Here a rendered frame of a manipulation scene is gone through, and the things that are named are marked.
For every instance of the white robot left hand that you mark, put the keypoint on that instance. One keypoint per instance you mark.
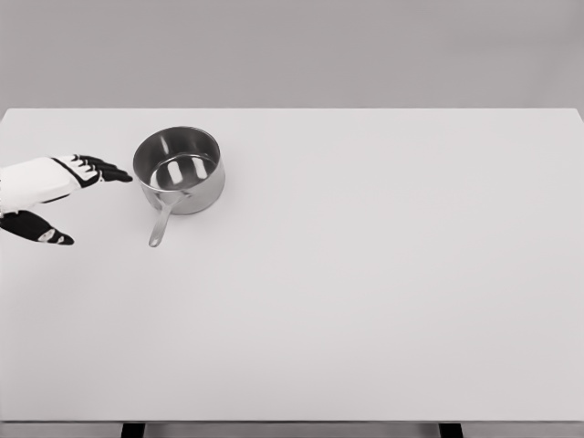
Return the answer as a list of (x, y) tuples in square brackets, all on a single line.
[(36, 182)]

